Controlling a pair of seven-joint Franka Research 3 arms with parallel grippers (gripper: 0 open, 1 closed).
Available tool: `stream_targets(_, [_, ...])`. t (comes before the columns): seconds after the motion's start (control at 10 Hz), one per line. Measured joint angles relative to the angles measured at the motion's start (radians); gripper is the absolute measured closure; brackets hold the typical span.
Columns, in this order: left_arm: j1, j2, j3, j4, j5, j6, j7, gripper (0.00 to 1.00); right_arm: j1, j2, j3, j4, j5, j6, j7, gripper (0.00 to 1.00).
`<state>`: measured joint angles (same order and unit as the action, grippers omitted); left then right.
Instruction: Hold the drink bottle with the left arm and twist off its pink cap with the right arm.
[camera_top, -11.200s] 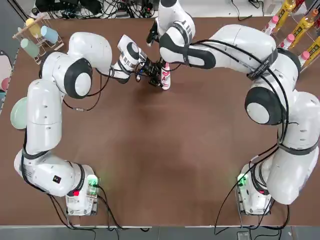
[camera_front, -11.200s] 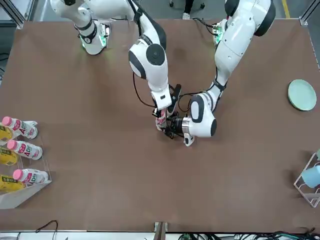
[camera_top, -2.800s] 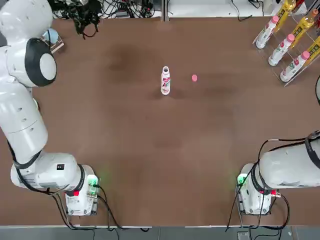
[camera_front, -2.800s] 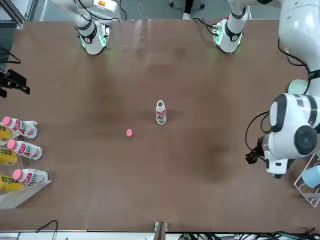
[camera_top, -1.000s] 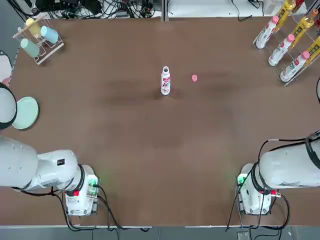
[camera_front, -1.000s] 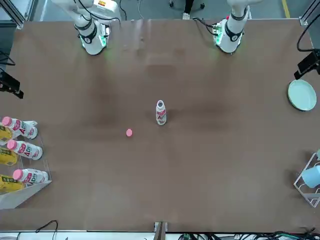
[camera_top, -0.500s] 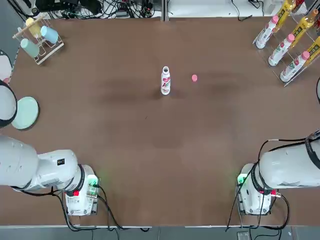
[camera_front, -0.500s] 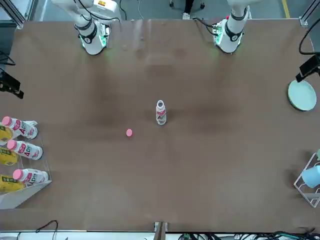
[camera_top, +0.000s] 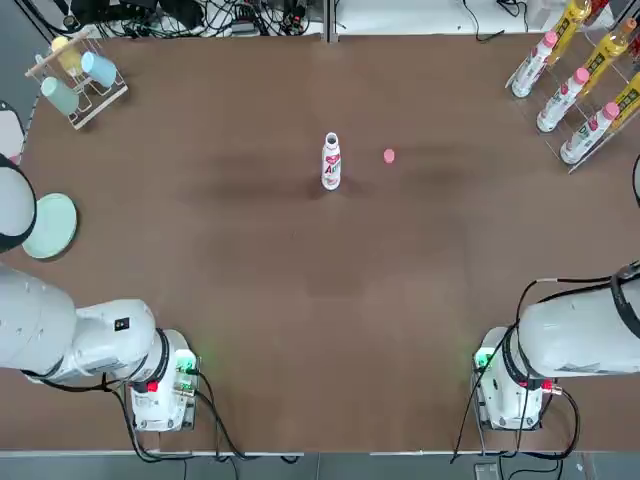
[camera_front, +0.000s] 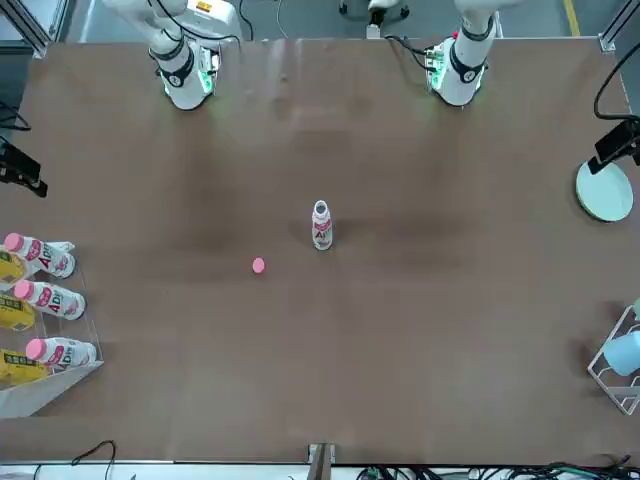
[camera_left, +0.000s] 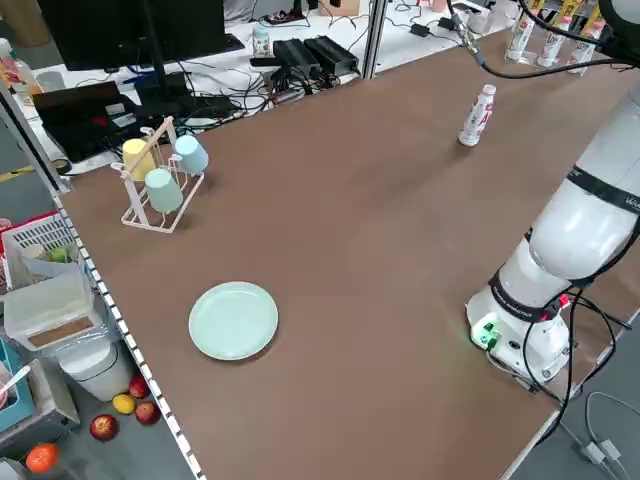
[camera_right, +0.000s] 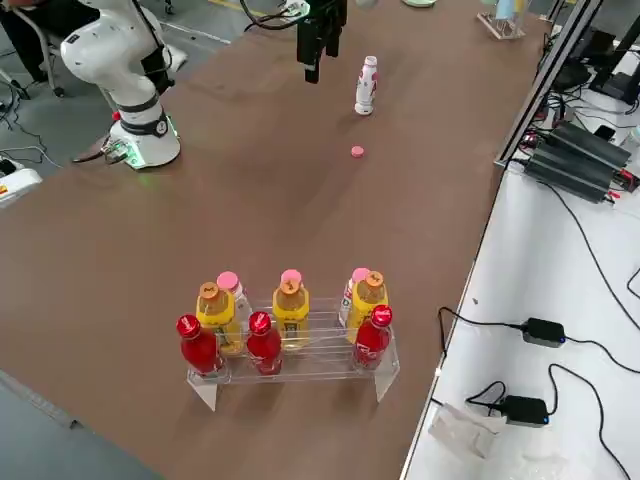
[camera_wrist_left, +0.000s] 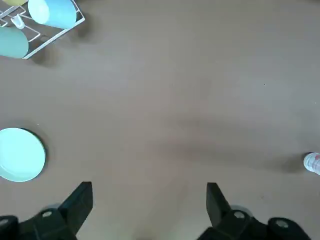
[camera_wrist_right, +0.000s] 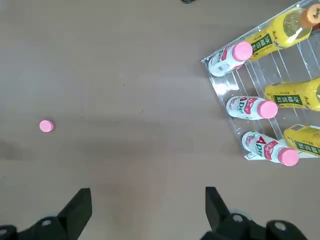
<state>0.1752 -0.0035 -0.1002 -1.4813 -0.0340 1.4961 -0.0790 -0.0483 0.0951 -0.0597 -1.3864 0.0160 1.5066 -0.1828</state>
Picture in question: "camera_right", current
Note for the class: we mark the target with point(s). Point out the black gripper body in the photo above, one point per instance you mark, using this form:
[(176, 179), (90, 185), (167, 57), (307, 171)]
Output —
[(322, 9)]

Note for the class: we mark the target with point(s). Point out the white drink bottle red label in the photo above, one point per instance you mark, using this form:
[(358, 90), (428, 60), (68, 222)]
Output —
[(367, 85)]

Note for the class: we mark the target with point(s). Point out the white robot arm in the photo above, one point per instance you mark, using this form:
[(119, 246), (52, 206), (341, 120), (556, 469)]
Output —
[(115, 65), (295, 6)]

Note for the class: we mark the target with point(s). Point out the yellow tea bottle orange cap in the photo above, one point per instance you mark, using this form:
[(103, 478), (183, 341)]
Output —
[(215, 315), (290, 315), (370, 305)]

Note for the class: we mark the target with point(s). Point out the red cola bottle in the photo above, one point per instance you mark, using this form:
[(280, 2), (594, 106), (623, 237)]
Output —
[(197, 350), (372, 342), (263, 345)]

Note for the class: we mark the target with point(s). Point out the clear acrylic bottle shelf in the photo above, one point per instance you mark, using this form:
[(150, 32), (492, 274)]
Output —
[(300, 372)]

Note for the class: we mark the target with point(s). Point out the pale green plate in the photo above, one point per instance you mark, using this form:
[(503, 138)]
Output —
[(417, 3)]

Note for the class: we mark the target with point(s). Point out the light blue cup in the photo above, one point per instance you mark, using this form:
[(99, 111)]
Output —
[(502, 7)]

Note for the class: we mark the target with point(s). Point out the yellow cup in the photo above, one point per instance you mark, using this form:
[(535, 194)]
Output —
[(519, 5)]

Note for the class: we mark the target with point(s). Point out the office chair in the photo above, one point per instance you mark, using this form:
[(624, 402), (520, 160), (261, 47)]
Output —
[(48, 55)]

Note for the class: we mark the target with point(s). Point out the black power supply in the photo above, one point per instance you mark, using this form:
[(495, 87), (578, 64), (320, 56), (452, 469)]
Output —
[(575, 160)]

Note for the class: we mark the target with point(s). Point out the black monitor stand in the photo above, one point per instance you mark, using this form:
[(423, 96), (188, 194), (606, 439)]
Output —
[(612, 60)]

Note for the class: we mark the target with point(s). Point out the person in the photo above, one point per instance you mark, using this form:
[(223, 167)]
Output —
[(30, 30)]

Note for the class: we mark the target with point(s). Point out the black phone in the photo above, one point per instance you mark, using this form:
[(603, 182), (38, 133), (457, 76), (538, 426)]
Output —
[(605, 132)]

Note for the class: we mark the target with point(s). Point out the white side table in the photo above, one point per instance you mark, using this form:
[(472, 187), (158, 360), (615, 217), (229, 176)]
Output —
[(500, 300)]

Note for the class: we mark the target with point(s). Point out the white control box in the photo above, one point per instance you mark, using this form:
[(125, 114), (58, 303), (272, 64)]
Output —
[(17, 187)]

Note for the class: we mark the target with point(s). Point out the black power adapter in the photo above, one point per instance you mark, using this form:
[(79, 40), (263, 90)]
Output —
[(544, 331), (525, 410)]

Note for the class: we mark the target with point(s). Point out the clear plastic bag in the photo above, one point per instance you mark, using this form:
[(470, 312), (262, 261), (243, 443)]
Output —
[(465, 430)]

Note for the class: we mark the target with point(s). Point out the aluminium frame post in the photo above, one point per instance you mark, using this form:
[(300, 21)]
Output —
[(540, 85)]

